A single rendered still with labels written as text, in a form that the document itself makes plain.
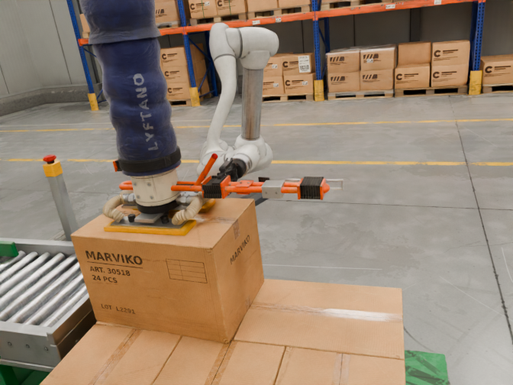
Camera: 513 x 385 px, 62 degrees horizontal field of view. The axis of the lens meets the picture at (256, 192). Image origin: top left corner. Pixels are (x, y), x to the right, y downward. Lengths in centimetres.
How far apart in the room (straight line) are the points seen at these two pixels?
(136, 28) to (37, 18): 1214
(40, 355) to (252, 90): 147
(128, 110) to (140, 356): 87
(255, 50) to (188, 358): 133
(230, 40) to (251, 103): 33
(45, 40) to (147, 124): 1209
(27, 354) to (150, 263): 70
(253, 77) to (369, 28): 769
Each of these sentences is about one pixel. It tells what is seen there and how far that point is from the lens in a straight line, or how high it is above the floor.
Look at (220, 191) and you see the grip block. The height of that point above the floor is 107.
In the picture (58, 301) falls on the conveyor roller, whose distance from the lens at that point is 220.
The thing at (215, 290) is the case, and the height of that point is 77.
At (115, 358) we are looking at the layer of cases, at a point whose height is 54.
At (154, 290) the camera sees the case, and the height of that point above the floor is 74.
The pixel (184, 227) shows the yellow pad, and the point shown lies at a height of 96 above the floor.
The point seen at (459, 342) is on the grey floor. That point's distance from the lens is 252.
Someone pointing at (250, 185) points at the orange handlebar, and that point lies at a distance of 150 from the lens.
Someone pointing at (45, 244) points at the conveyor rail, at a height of 59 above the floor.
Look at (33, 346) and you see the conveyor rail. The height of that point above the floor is 53.
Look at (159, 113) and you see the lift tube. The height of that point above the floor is 136.
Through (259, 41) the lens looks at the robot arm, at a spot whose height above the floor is 152.
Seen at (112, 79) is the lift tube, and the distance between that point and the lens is 151.
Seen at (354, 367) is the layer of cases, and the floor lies 54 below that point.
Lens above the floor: 162
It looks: 22 degrees down
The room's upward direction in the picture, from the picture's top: 7 degrees counter-clockwise
